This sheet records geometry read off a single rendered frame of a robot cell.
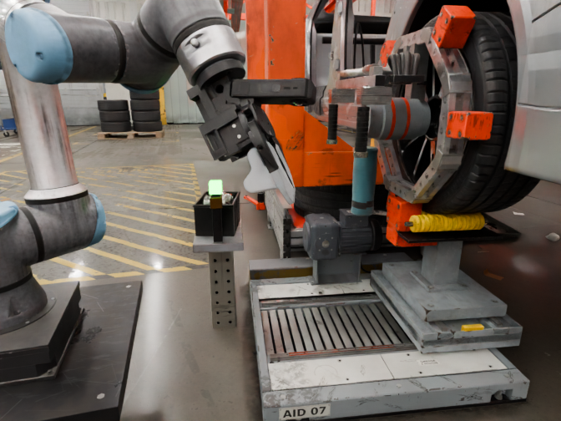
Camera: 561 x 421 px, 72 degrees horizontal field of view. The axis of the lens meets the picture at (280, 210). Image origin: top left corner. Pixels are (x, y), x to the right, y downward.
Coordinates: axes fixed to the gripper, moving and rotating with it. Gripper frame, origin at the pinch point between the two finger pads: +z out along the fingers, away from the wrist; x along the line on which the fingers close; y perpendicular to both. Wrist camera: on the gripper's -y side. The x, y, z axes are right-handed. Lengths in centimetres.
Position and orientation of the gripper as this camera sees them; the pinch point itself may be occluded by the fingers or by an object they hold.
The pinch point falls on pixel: (292, 193)
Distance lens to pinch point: 54.0
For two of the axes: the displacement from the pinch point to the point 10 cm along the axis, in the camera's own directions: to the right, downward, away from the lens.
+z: 4.3, 9.0, -0.3
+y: -8.7, 4.2, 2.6
